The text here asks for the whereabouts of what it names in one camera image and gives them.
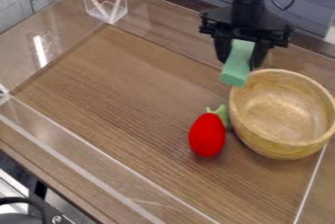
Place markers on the clear acrylic tray wall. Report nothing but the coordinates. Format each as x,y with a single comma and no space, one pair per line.
108,189

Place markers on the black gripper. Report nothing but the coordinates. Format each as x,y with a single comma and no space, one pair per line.
267,27

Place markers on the green rectangular block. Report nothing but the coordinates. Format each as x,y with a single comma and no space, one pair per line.
236,69

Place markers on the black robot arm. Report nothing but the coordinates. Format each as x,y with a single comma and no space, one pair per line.
249,9

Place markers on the clear acrylic corner bracket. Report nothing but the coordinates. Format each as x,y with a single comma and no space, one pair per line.
106,11

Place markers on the red plush strawberry toy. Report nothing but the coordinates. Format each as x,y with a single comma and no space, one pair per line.
208,132

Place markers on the brown wooden bowl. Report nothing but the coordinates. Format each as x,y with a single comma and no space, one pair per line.
283,114

